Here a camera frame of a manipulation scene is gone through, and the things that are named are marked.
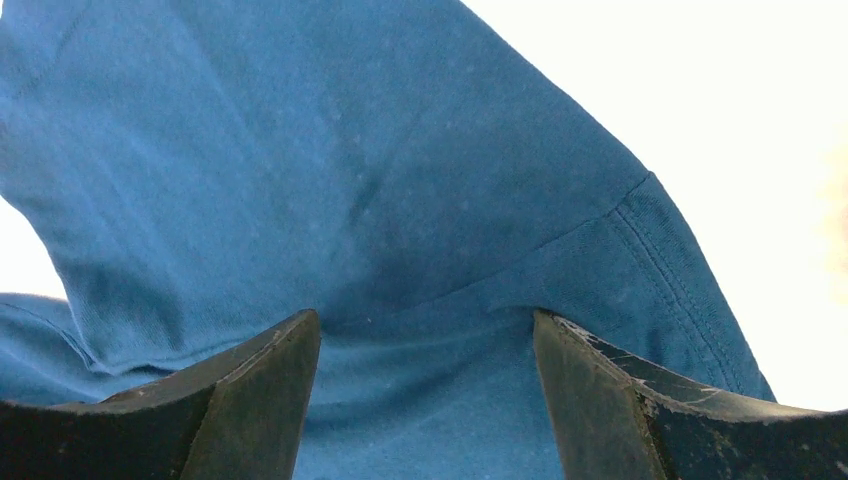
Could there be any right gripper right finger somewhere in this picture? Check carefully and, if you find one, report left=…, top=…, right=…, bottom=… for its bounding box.
left=533, top=310, right=847, bottom=480

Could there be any blue t shirt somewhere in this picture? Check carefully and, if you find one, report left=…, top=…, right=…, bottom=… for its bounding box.
left=1, top=1, right=774, bottom=479

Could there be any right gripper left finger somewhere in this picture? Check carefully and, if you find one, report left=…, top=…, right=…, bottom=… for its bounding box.
left=1, top=310, right=321, bottom=480

